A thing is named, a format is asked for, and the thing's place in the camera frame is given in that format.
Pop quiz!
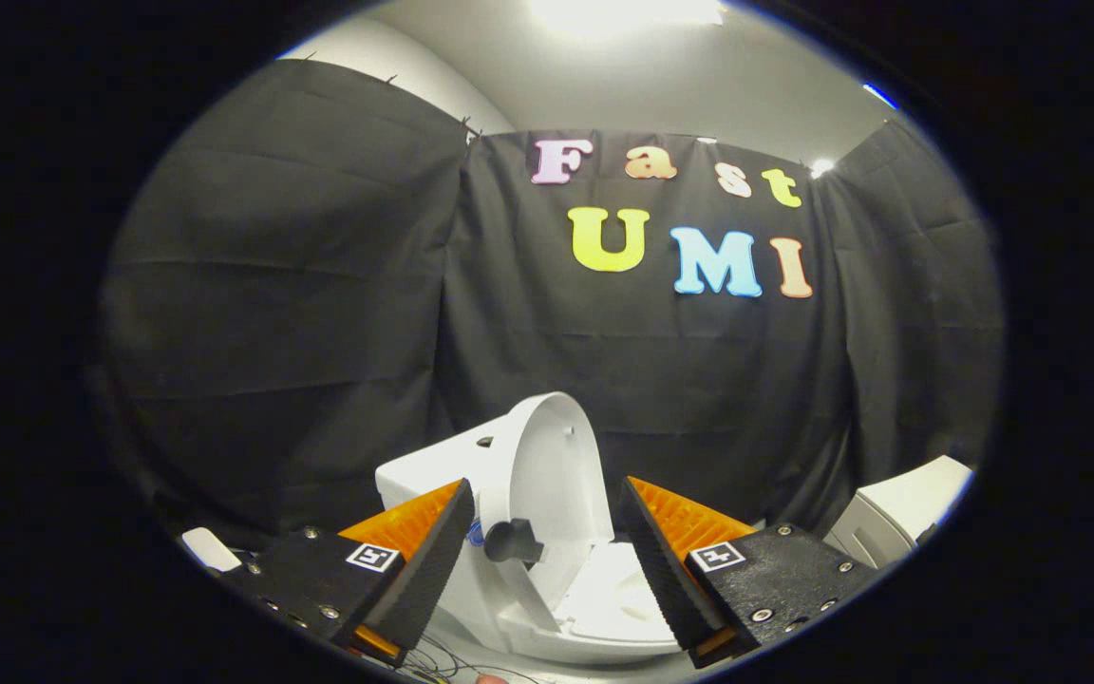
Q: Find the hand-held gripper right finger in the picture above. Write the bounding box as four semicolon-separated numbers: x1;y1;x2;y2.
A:
617;476;882;671

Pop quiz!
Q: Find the white toilet seat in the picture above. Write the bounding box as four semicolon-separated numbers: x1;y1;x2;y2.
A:
556;541;683;644

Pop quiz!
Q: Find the small white object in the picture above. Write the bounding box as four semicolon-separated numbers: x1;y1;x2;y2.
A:
180;527;243;574

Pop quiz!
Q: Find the large ceiling light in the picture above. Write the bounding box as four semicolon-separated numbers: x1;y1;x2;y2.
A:
528;0;728;41

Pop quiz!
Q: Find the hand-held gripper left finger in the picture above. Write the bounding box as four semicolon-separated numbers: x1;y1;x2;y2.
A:
241;479;477;668

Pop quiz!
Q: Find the black backdrop cloth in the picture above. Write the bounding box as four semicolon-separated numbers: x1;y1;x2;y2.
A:
96;57;1004;561

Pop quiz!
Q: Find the white cabinet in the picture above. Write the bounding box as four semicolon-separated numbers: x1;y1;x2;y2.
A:
822;455;975;571

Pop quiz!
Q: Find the white toilet tank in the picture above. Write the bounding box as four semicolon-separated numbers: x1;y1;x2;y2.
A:
375;426;521;533

